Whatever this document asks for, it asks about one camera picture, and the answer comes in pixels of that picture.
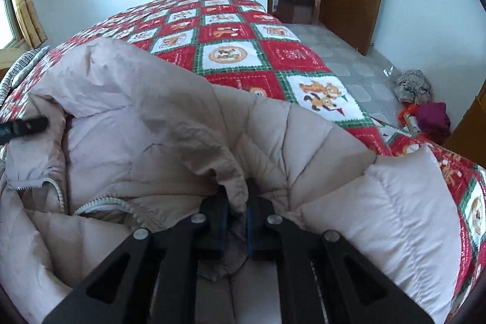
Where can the beige down jacket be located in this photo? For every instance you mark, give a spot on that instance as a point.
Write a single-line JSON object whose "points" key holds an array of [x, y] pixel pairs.
{"points": [[152, 100]]}

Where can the wooden dresser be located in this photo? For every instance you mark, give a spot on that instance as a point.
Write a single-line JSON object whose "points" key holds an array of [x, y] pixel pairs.
{"points": [[470, 134]]}

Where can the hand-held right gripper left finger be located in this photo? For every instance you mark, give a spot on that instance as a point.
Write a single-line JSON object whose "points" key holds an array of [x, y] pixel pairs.
{"points": [[215, 233]]}

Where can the striped grey cloth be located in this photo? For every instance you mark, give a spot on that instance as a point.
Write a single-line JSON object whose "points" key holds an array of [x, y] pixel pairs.
{"points": [[22, 66]]}

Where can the window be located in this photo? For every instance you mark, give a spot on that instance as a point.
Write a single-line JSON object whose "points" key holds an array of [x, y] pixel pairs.
{"points": [[8, 20]]}

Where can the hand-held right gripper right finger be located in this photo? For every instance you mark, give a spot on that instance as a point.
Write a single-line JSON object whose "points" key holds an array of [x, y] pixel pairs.
{"points": [[260, 233]]}

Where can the maroon cloth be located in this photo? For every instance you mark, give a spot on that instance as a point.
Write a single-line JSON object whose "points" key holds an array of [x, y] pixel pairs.
{"points": [[434, 121]]}

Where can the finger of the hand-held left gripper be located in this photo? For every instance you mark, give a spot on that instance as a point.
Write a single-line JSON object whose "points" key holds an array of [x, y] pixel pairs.
{"points": [[26, 127]]}

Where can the grey knitted cloth pile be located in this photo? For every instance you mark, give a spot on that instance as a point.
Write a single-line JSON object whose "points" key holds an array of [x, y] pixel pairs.
{"points": [[413, 85]]}

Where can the red printed blanket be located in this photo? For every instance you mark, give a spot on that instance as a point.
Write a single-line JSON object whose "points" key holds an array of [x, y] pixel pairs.
{"points": [[227, 31]]}

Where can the yellow curtain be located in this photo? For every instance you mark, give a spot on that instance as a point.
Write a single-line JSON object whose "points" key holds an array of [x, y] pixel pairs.
{"points": [[28, 12]]}

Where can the orange toy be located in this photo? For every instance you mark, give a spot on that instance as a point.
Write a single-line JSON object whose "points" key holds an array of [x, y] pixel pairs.
{"points": [[409, 118]]}

